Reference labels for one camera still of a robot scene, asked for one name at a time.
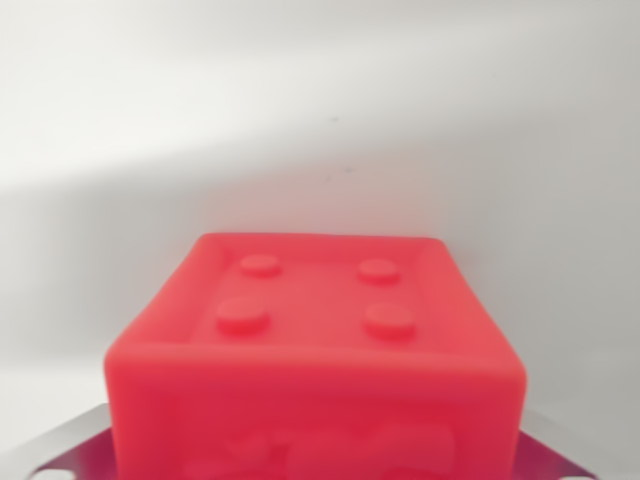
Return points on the gripper left finger with silver black pad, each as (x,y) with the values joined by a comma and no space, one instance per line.
(75,445)

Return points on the gripper right finger with silver black pad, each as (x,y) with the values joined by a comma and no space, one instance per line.
(555,450)

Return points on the red studded cube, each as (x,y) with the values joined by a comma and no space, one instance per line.
(320,360)

